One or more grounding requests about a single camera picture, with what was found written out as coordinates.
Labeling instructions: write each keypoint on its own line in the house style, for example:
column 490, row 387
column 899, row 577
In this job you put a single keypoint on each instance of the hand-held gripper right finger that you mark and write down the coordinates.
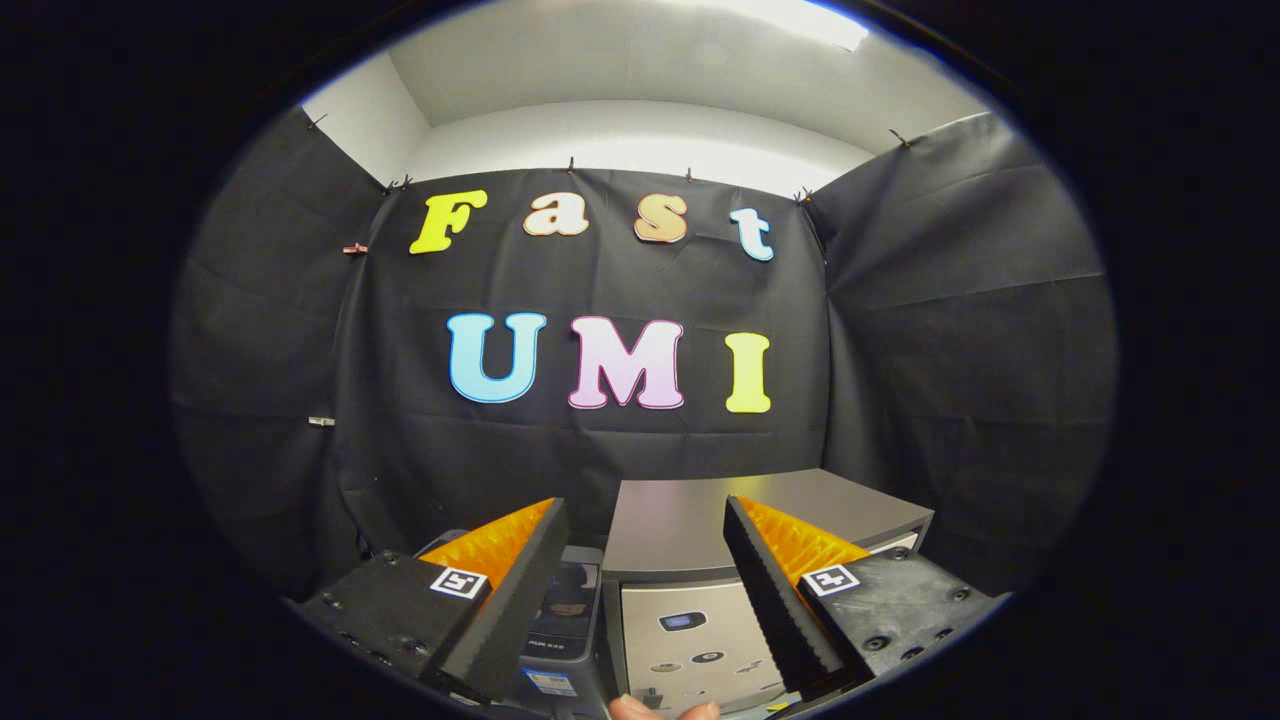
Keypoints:
column 775, row 600

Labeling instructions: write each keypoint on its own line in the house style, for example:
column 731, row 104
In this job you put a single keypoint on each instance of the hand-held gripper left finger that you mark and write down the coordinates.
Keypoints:
column 515, row 610

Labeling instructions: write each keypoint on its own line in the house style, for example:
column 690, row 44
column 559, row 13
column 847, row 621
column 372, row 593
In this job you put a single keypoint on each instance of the dark washing machine lid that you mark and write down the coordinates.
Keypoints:
column 570, row 600

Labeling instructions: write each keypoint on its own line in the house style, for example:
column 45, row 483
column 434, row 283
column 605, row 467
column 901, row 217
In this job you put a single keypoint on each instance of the grey cabinet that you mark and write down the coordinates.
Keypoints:
column 670, row 520

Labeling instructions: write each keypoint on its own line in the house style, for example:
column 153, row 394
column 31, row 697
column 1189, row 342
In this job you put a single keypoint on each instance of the black backdrop cloth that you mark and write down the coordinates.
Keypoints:
column 600, row 450

